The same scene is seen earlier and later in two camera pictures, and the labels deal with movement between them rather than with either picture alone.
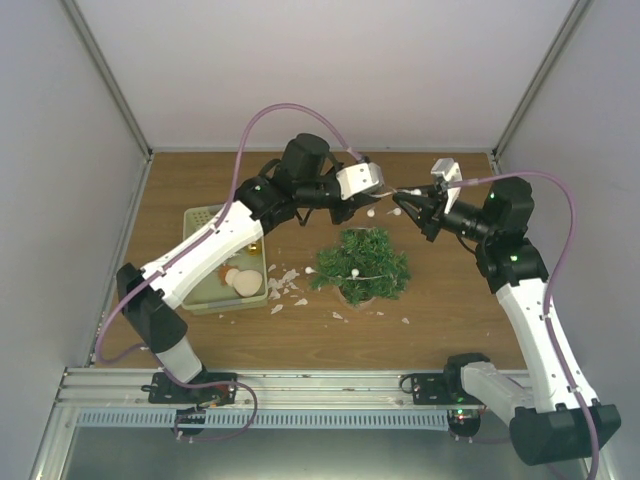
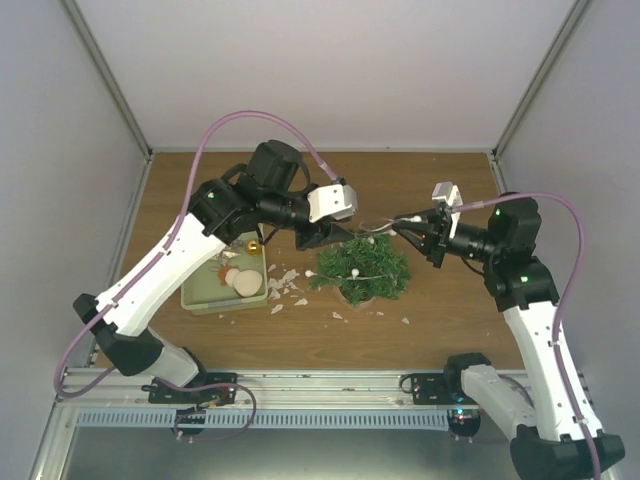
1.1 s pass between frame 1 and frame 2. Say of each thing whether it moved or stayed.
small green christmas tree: stayed
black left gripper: moved
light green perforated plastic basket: stayed
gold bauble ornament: stayed
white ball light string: moved
